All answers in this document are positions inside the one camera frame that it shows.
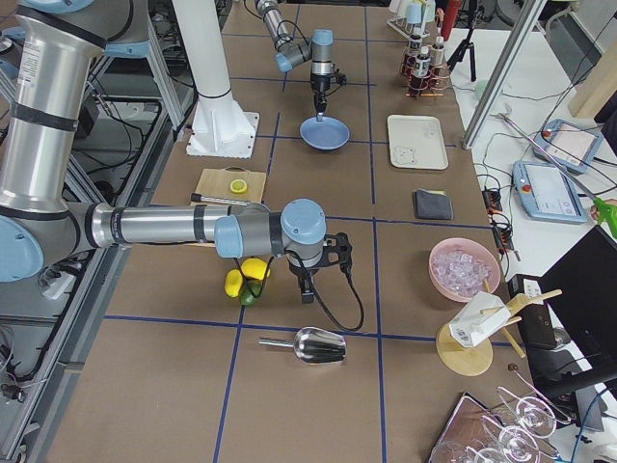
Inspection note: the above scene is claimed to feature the reacher grabber stick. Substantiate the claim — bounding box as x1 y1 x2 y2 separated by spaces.
496 113 617 237

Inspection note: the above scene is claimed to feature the cream bear tray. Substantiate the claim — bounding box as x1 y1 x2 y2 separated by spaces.
387 115 448 171

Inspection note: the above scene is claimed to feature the wooden stand with base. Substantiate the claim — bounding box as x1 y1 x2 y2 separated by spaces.
436 289 562 376

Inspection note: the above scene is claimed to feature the green avocado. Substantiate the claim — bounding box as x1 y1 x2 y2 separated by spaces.
239 280 262 307

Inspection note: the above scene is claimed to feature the round yellow lemon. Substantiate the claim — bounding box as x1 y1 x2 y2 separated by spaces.
240 258 270 281

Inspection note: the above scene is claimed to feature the grey yellow folded cloth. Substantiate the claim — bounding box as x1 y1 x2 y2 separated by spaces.
413 189 453 220

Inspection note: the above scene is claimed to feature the teach pendant far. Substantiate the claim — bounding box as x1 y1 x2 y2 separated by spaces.
534 119 604 175

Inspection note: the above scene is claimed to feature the pink bowl of ice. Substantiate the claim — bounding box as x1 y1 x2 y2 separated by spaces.
428 237 501 302

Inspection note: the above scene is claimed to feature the aluminium frame post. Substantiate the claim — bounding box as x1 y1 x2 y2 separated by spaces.
462 0 547 150

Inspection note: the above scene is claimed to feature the white wire cup rack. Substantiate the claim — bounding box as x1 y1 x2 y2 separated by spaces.
387 0 437 38

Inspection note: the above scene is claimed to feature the teach pendant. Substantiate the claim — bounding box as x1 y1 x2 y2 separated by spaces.
512 161 587 224
534 119 604 175

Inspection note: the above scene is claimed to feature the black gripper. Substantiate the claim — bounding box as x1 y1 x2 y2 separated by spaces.
286 232 353 304
309 71 347 122

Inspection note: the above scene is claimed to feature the teach pendant near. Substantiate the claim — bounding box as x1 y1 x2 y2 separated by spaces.
512 161 587 224

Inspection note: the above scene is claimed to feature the steel muddler black tip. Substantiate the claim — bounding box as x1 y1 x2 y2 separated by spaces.
190 192 251 206

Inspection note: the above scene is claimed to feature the black monitor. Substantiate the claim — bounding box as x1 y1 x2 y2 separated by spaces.
508 226 616 398

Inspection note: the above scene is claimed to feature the lemon half slice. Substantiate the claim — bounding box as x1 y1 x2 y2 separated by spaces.
229 178 249 195

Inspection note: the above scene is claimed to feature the green bowl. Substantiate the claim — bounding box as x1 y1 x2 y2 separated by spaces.
474 79 489 100

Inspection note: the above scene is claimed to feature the black tripod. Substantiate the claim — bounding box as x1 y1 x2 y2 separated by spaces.
446 0 483 82

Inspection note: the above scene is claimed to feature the tea bottle white cap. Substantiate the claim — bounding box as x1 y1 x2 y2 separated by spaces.
414 46 430 92

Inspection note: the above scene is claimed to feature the blue plate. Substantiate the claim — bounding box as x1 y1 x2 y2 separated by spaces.
300 116 350 150

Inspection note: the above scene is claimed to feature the wine glass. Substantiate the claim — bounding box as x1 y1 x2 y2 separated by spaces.
496 386 557 438

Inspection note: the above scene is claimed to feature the wooden cutting board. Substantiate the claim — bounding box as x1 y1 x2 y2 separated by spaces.
190 168 267 206

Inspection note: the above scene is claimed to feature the copper wire bottle rack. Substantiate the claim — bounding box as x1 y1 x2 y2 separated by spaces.
400 46 450 97

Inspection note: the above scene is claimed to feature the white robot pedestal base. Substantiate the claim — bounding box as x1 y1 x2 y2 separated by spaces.
173 0 259 158

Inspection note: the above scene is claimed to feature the steel ice scoop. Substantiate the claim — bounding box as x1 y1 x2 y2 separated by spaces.
258 327 347 365

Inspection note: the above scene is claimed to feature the elongated yellow lemon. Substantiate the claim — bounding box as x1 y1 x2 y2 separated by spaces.
224 268 244 298

